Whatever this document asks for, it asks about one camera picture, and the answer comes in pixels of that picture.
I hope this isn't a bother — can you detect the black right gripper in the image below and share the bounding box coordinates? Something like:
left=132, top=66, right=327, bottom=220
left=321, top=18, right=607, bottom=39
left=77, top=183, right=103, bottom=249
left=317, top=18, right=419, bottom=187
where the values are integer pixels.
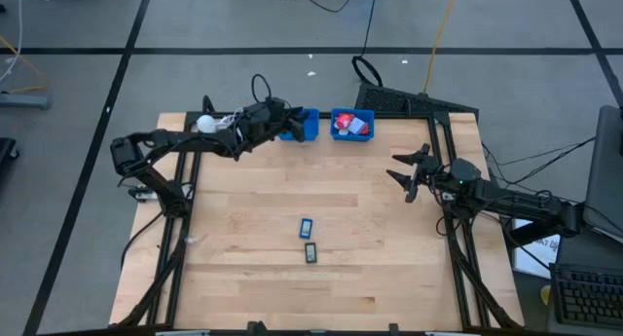
left=386, top=143, right=442, bottom=205

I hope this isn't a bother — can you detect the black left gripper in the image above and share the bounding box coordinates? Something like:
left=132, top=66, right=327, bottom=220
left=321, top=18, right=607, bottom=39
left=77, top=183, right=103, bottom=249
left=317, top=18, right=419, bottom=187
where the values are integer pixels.
left=265, top=97, right=312, bottom=144

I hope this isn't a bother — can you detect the blue plastic basket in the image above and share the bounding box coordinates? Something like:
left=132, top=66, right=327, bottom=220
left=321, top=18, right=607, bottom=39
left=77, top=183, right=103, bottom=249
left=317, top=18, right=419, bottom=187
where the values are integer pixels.
left=279, top=107, right=320, bottom=142
left=330, top=107, right=376, bottom=143

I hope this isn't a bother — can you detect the black perforated panel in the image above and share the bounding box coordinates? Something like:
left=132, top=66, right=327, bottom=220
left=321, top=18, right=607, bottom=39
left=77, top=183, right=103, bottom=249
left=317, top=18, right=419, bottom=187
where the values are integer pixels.
left=353, top=81, right=481, bottom=117

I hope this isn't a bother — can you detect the white paper sheet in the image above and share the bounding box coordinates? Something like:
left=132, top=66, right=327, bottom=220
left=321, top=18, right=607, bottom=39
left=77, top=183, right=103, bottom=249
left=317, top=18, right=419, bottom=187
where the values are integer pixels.
left=512, top=217, right=562, bottom=280

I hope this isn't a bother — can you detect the black keyboard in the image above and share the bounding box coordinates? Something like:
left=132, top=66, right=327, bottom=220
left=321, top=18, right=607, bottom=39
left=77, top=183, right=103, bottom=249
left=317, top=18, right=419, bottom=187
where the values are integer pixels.
left=552, top=263, right=623, bottom=330

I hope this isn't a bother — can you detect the grey floor stand base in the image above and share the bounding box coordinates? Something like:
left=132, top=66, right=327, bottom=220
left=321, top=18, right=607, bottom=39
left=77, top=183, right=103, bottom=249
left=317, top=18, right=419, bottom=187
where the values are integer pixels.
left=0, top=93, right=51, bottom=110

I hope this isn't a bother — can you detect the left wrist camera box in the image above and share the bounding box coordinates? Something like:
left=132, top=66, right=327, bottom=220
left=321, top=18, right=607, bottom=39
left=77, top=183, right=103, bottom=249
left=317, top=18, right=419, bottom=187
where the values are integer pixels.
left=238, top=104, right=272, bottom=132

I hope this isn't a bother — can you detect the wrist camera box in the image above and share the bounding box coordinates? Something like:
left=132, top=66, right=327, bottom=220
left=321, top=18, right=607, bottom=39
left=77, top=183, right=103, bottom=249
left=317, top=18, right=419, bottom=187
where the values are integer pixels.
left=450, top=158, right=483, bottom=184
left=238, top=104, right=272, bottom=132

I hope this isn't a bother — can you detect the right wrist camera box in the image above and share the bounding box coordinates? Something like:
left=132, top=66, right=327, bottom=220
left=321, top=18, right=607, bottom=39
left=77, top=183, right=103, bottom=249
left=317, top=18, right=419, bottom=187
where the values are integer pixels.
left=450, top=158, right=483, bottom=184

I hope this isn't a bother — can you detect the black aluminium table frame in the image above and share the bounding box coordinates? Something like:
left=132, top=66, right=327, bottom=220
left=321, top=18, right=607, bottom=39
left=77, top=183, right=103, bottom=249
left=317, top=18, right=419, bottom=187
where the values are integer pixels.
left=116, top=110, right=525, bottom=330

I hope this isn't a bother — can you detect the black looped floor cable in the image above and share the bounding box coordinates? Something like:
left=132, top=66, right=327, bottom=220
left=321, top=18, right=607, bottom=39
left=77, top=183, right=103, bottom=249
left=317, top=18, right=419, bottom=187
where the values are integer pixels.
left=350, top=0, right=385, bottom=88

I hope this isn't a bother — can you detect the yellow hanging cable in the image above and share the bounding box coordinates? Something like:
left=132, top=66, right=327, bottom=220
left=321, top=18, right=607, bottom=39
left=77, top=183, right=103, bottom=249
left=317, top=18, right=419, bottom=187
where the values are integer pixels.
left=421, top=0, right=461, bottom=94

